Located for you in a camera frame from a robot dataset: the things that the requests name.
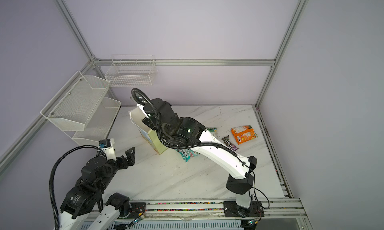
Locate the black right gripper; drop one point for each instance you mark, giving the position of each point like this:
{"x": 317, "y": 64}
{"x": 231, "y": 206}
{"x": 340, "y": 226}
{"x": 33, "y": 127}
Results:
{"x": 148, "y": 122}

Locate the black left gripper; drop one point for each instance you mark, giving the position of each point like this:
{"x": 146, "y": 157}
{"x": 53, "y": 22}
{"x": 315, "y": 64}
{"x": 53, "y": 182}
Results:
{"x": 130, "y": 158}

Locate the white green paper bag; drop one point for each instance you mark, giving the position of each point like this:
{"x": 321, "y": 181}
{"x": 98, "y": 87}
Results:
{"x": 136, "y": 116}

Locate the red green candy packet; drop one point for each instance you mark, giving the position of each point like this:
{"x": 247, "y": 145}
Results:
{"x": 187, "y": 154}

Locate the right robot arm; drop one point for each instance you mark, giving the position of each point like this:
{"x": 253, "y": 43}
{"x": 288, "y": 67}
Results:
{"x": 189, "y": 134}

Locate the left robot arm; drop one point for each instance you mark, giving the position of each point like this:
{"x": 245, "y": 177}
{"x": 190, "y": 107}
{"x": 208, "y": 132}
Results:
{"x": 88, "y": 192}

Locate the green snack packet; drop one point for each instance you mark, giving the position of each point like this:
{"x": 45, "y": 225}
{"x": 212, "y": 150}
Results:
{"x": 213, "y": 131}

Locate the purple chocolate bar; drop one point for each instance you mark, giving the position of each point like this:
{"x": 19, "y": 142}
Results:
{"x": 229, "y": 144}

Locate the orange snack box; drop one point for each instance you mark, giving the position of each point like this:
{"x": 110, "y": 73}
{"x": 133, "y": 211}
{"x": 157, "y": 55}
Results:
{"x": 243, "y": 134}

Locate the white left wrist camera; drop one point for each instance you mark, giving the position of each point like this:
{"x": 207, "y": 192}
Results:
{"x": 106, "y": 149}

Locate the white wire wall basket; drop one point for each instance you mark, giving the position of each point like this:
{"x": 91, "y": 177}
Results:
{"x": 131, "y": 71}

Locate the white mesh wall shelf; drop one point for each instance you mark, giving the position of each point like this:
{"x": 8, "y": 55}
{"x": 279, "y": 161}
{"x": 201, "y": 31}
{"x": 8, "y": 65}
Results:
{"x": 82, "y": 109}

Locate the aluminium frame post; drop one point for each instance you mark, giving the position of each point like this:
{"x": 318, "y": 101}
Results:
{"x": 75, "y": 30}

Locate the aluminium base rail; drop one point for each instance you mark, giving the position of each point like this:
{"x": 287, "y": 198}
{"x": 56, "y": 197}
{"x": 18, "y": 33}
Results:
{"x": 275, "y": 214}

